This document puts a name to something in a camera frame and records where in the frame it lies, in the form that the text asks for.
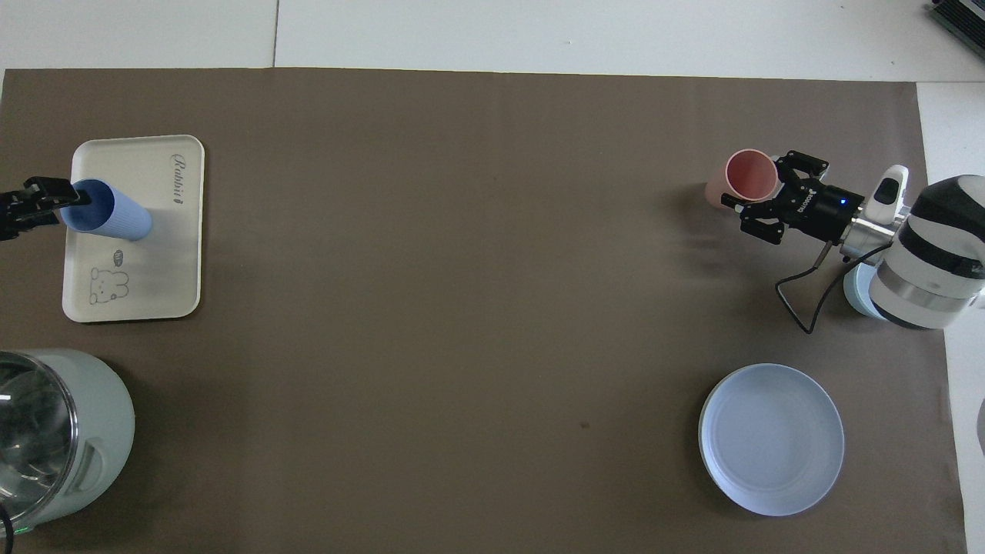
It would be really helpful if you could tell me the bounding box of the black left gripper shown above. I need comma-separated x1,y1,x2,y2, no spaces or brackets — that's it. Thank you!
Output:
0,177,92,242

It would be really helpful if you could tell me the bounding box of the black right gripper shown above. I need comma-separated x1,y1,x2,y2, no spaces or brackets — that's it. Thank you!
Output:
720,151,864,246

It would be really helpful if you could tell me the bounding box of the pink plastic cup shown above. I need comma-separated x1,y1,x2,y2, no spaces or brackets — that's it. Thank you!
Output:
705,149,780,209

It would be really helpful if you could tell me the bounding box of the blue plastic cup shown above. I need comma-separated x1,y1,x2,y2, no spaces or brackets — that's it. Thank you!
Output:
60,179,153,242

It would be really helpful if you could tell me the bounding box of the cream rabbit print tray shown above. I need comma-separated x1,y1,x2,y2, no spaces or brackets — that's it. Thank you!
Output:
62,135,205,323

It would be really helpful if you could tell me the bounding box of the light blue bowl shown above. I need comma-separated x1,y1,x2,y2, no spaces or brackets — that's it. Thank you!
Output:
843,264,887,319

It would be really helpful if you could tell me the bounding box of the mint green electric pot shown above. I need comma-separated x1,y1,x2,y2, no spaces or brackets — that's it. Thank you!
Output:
0,349,136,538

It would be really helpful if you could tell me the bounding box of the lavender blue plate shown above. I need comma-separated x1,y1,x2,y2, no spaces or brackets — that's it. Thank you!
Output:
699,363,845,517

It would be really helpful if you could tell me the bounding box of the glass pot lid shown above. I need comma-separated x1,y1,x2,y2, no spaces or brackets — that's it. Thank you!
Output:
0,354,79,526

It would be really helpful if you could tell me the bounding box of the dark grey ribbed device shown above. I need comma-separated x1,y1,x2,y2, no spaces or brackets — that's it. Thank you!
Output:
927,0,985,59

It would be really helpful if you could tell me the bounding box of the brown paper table mat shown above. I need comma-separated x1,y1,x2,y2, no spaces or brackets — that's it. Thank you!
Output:
0,68,969,554

